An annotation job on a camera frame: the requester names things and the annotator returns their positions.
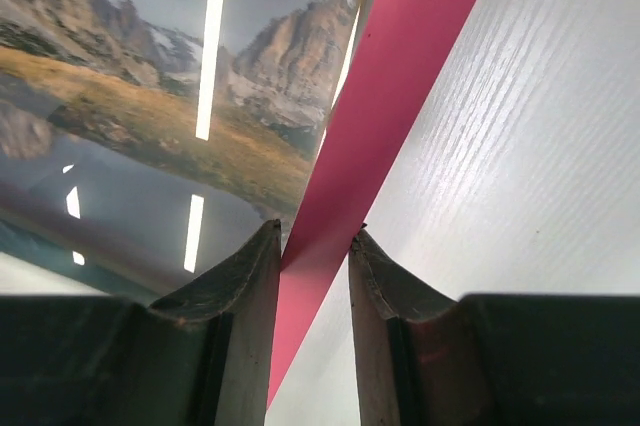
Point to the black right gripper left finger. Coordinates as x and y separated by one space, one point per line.
198 356

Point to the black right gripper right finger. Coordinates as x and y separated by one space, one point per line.
423 358

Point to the mountain landscape photo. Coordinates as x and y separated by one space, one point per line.
144 141

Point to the pink picture frame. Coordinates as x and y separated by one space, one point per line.
401 52

